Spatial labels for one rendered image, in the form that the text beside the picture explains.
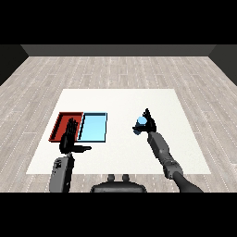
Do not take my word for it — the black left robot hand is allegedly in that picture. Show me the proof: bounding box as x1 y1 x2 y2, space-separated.
58 118 93 155

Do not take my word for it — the red shallow open box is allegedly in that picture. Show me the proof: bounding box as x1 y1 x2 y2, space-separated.
48 111 84 143

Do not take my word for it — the small blue can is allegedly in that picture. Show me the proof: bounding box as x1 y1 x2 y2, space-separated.
132 116 148 136

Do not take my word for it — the light blue shallow open box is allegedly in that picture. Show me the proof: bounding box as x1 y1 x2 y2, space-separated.
76 111 108 143

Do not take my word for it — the dark grey robot body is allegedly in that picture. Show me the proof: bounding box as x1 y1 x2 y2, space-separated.
90 173 148 193

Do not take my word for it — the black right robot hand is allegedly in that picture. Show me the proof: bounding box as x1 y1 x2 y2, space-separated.
132 107 157 134

